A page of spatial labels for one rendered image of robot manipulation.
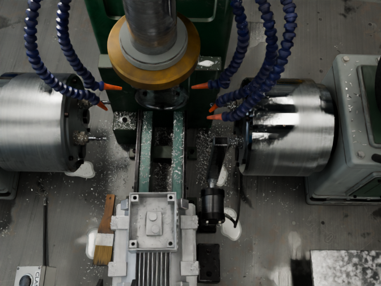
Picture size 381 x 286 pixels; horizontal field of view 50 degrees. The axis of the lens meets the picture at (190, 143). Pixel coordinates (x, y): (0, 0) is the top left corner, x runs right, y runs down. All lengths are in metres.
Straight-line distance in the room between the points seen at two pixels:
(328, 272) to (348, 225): 0.22
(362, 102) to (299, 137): 0.17
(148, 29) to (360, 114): 0.54
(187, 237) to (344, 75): 0.53
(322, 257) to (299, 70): 0.65
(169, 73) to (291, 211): 0.66
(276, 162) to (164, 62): 0.38
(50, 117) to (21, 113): 0.06
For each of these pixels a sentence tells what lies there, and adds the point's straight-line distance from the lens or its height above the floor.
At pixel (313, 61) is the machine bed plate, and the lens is 1.50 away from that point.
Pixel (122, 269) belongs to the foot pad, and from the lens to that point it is 0.93.
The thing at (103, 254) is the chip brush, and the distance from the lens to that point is 1.21.
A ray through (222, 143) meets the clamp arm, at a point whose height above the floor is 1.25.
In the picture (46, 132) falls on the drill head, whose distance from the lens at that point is 0.97.
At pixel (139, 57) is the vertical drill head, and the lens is 0.77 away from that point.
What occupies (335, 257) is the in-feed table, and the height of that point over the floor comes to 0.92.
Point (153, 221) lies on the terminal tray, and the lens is 0.88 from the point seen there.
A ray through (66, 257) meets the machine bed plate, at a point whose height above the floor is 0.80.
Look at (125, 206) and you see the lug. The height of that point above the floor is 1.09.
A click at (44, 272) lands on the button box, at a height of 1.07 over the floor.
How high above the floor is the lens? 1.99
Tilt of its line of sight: 68 degrees down
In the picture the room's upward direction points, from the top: 4 degrees clockwise
